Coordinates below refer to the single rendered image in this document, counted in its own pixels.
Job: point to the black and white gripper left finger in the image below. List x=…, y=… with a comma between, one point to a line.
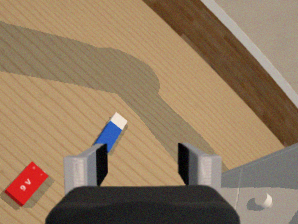
x=88, y=168

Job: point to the blue and white eraser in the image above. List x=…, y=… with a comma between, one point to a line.
x=111, y=131

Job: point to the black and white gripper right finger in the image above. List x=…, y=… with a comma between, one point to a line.
x=195, y=167

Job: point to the red nine-volt battery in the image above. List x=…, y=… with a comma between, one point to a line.
x=23, y=187

